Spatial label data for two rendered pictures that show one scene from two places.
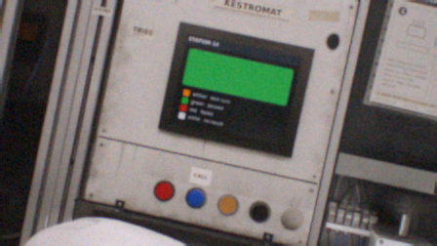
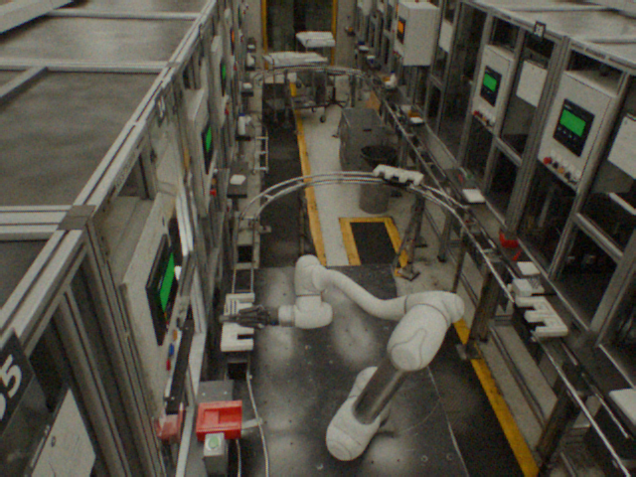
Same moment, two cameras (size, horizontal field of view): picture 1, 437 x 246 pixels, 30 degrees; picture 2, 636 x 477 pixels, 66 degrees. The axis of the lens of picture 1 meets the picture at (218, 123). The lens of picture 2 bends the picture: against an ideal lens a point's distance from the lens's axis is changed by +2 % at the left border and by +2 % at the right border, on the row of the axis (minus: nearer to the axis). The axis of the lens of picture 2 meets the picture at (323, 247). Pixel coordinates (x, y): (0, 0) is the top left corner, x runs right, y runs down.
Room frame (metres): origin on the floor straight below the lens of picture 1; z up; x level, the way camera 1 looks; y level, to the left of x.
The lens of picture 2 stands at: (1.25, 1.09, 2.49)
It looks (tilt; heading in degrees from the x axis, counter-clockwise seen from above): 34 degrees down; 260
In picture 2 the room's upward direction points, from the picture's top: 2 degrees clockwise
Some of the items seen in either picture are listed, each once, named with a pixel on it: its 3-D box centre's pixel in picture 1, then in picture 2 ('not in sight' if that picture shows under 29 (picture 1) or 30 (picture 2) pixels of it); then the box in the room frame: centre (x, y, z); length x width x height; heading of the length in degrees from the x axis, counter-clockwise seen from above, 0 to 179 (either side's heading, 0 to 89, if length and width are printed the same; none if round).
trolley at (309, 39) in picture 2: not in sight; (316, 64); (-0.05, -7.21, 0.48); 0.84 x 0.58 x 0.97; 94
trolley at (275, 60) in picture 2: not in sight; (295, 86); (0.44, -5.97, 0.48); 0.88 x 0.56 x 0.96; 14
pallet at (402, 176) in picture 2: not in sight; (397, 178); (0.08, -2.21, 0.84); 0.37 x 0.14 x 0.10; 144
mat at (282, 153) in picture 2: not in sight; (283, 143); (0.71, -5.04, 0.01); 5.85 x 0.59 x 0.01; 86
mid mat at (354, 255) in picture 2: not in sight; (374, 243); (0.11, -2.53, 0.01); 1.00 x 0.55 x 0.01; 86
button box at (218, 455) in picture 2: not in sight; (212, 453); (1.42, 0.07, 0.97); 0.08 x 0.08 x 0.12; 86
